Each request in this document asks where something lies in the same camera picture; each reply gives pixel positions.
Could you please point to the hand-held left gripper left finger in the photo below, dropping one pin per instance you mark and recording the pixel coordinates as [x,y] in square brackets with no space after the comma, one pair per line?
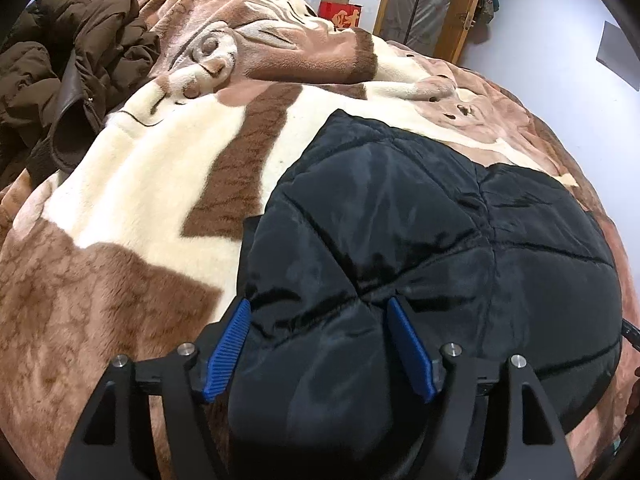
[227,350]

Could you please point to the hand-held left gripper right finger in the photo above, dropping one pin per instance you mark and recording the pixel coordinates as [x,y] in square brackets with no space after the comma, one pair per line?
[410,347]

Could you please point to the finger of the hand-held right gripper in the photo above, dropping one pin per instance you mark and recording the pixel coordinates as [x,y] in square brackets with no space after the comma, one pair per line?
[632,334]

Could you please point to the black hooded puffer jacket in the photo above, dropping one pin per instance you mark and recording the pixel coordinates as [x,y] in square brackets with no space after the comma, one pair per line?
[425,240]

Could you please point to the brown and cream plush blanket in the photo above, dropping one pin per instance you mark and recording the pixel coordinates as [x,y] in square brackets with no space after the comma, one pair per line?
[150,220]

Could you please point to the brown puffer jacket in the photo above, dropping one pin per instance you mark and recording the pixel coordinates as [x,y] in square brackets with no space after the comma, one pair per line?
[65,55]

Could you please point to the red gift box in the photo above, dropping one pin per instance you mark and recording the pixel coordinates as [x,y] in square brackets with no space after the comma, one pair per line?
[341,15]

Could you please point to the wooden framed door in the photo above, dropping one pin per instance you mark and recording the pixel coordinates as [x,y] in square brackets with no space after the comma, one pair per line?
[432,5]

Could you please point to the grey wall panel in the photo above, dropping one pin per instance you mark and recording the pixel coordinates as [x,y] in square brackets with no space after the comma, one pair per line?
[620,55]

